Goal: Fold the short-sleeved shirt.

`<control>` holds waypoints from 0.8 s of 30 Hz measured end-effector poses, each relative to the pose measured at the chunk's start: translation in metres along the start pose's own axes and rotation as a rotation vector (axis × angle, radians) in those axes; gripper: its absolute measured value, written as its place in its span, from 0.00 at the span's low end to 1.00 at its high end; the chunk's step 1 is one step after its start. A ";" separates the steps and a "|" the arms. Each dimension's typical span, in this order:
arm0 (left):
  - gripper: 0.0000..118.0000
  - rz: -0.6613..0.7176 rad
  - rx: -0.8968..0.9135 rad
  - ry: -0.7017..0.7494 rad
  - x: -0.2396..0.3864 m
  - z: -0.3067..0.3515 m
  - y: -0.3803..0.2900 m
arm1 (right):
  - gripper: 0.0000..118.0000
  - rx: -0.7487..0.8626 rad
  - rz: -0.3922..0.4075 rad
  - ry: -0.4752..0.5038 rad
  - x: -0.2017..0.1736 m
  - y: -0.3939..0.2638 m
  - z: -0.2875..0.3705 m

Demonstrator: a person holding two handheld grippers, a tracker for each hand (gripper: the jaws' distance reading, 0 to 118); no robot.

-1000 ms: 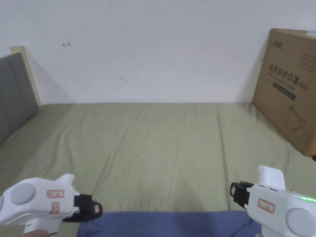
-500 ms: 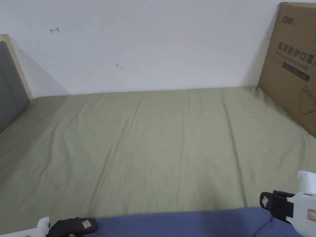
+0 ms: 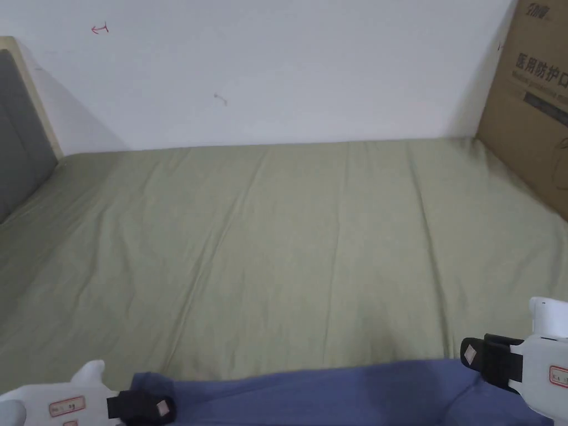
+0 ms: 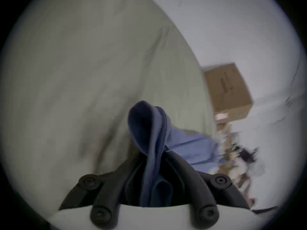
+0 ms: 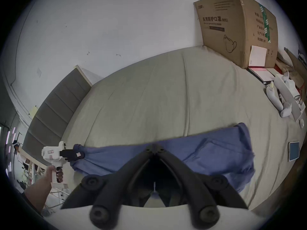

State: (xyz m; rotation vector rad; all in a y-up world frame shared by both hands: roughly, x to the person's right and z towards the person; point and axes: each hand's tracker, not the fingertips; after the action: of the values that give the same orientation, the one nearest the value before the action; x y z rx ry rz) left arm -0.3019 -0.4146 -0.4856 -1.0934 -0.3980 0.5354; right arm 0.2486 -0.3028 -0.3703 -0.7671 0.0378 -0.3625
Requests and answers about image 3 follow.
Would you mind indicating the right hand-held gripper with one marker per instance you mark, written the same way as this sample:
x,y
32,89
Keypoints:
x,y
543,368

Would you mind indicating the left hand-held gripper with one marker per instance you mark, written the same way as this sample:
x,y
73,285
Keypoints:
x,y
57,404

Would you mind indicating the dark blue garment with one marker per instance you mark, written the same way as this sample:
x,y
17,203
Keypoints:
x,y
333,399

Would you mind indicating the bed with pale green sheet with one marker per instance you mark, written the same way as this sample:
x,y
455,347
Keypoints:
x,y
266,244

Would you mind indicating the brown cardboard carton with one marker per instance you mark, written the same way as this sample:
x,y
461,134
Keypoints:
x,y
532,115

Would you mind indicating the grey padded headboard, wooden frame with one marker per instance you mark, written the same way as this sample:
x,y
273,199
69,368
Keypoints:
x,y
17,133

